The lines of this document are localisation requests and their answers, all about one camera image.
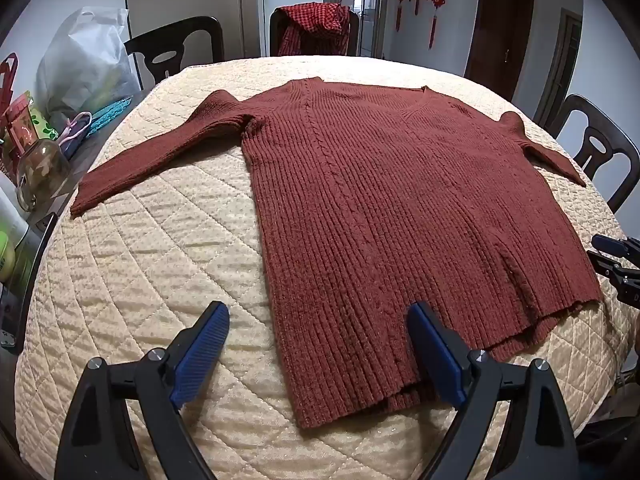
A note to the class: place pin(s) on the rust-red knitted sweater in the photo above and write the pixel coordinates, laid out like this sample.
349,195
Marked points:
375,210

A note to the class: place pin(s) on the beige quilted blanket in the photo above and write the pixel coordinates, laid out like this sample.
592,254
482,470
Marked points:
175,240

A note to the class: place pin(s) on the glass-panel door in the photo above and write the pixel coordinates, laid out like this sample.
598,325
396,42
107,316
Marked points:
370,10

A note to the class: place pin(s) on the pink-trimmed pouch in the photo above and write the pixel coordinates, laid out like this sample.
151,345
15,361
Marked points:
75,132

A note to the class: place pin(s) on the grey-brown door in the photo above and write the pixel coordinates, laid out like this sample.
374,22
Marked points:
562,70

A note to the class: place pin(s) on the brown wooden door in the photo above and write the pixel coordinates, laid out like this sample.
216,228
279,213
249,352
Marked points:
500,30

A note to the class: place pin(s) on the teal knitted cloth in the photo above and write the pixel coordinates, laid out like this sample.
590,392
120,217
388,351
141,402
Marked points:
110,115

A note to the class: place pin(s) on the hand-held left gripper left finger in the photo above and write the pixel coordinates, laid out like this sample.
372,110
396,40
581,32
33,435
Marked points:
200,355

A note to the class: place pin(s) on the green container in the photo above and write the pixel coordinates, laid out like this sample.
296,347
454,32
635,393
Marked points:
5,255

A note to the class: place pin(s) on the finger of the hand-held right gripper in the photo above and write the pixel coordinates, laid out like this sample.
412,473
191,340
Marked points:
612,272
607,244

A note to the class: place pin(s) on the dark wooden chair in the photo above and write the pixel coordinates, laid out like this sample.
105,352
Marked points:
275,27
200,35
575,120

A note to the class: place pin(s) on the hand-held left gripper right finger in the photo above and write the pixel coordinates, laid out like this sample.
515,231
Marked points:
435,355

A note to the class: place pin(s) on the red checked cloth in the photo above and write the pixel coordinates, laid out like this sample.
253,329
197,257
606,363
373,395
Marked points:
320,22

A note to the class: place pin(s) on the glass jar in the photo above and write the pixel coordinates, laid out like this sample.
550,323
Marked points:
42,170

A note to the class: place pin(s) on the white plastic bag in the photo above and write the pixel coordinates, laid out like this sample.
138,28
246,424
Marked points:
85,65

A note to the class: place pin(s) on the red gift bag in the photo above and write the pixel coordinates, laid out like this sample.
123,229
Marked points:
20,120

